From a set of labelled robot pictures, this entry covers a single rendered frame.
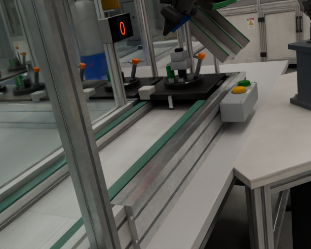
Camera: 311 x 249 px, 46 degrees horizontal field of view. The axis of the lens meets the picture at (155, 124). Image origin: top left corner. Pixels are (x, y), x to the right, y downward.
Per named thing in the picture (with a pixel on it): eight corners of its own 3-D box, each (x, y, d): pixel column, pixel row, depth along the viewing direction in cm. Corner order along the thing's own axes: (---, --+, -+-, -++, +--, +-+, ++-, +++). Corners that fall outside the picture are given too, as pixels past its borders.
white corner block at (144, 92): (157, 96, 127) (155, 85, 125) (151, 100, 123) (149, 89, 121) (145, 96, 129) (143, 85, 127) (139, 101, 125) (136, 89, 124)
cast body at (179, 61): (192, 66, 127) (189, 46, 125) (187, 69, 124) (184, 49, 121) (170, 67, 131) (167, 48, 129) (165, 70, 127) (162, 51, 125)
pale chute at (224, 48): (236, 56, 150) (243, 47, 148) (222, 63, 141) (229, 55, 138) (188, 11, 155) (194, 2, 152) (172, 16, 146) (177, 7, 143)
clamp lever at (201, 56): (200, 74, 126) (205, 53, 122) (198, 76, 124) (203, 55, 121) (190, 71, 127) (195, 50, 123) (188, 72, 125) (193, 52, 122)
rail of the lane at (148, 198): (247, 97, 138) (245, 68, 135) (141, 254, 65) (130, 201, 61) (233, 97, 141) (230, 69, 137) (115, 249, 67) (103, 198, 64)
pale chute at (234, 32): (244, 48, 163) (250, 40, 160) (232, 55, 153) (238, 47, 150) (199, 7, 168) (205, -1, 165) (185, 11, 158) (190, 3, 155)
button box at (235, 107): (258, 99, 121) (256, 81, 119) (244, 122, 104) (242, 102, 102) (237, 99, 125) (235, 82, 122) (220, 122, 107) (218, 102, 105)
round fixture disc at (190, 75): (208, 77, 131) (208, 71, 131) (196, 88, 120) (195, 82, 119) (173, 79, 138) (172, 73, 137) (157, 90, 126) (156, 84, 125)
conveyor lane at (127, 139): (228, 101, 137) (225, 75, 134) (112, 248, 68) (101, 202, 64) (160, 103, 150) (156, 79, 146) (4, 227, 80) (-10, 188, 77)
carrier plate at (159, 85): (226, 78, 134) (225, 72, 133) (206, 99, 114) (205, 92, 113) (167, 81, 145) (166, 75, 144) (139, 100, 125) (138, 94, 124)
